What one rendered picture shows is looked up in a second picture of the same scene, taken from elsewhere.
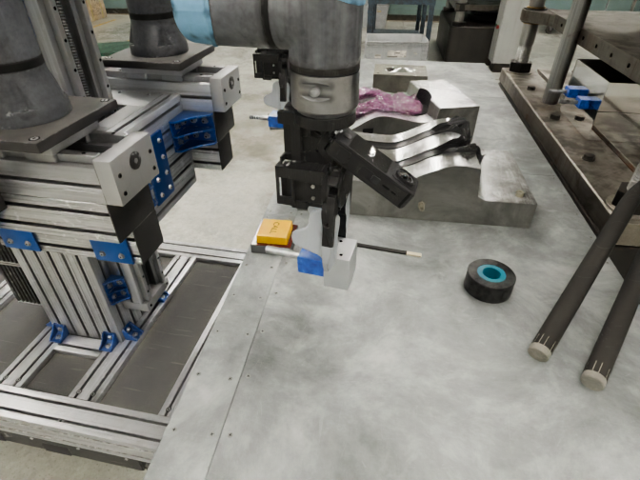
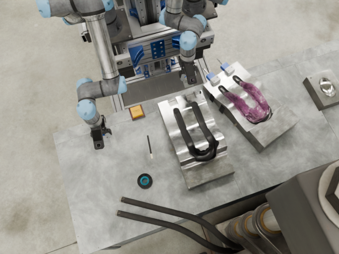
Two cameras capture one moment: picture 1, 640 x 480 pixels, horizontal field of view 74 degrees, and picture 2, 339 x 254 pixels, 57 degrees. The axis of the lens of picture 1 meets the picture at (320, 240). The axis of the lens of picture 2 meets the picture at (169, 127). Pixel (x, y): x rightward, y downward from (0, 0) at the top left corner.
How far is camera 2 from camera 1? 147 cm
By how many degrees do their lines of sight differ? 49
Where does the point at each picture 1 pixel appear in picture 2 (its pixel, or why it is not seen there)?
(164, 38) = (188, 7)
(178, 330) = (158, 87)
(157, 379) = (136, 96)
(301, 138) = not seen: hidden behind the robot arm
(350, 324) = (112, 150)
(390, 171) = (96, 141)
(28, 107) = not seen: hidden behind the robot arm
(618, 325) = (133, 216)
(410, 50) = not seen: outside the picture
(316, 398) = (87, 152)
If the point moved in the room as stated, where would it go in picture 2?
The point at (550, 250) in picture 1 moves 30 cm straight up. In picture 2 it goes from (176, 198) to (175, 189)
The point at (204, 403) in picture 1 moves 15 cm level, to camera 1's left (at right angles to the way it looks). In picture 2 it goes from (76, 131) to (67, 110)
